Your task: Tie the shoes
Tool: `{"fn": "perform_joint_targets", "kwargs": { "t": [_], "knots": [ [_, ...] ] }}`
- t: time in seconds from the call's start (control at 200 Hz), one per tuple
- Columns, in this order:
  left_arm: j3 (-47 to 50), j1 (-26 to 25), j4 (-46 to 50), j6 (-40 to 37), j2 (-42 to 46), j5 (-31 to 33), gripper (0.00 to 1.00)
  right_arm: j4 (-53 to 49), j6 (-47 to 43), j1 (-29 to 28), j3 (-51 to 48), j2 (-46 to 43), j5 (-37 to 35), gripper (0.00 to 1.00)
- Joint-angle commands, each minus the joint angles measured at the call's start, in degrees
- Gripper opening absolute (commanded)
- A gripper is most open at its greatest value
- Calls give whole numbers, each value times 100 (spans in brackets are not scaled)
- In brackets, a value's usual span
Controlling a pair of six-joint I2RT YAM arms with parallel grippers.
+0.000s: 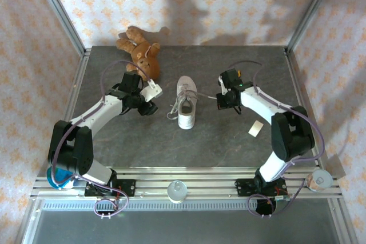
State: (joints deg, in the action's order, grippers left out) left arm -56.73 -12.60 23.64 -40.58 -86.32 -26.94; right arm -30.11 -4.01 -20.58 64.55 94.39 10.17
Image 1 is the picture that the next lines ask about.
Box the white shoelace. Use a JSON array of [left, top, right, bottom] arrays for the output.
[[166, 89, 218, 121]]

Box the white sneaker shoe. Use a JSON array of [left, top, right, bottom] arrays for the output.
[[176, 75, 198, 130]]

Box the brown teddy bear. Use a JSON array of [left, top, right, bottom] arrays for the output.
[[116, 26, 162, 81]]

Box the beige paper card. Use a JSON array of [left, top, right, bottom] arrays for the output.
[[248, 121, 264, 137]]

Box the metal tin can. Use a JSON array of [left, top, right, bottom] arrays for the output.
[[305, 169, 334, 192]]

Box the blue plastic cup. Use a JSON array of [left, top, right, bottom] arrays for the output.
[[46, 165, 77, 190]]

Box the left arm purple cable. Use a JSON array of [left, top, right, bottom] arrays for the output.
[[50, 60, 152, 218]]

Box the aluminium side rail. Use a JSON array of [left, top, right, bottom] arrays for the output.
[[58, 47, 92, 130], [284, 47, 328, 170]]

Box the aluminium front rail frame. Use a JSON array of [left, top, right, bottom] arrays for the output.
[[30, 168, 343, 199]]

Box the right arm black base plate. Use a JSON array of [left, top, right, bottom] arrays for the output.
[[234, 178, 287, 198]]

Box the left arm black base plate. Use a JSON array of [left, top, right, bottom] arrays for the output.
[[85, 179, 137, 198]]

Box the aluminium frame post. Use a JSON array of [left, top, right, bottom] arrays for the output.
[[285, 0, 343, 53], [30, 0, 88, 56]]

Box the grey slotted cable duct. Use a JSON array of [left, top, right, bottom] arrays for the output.
[[37, 199, 334, 213]]

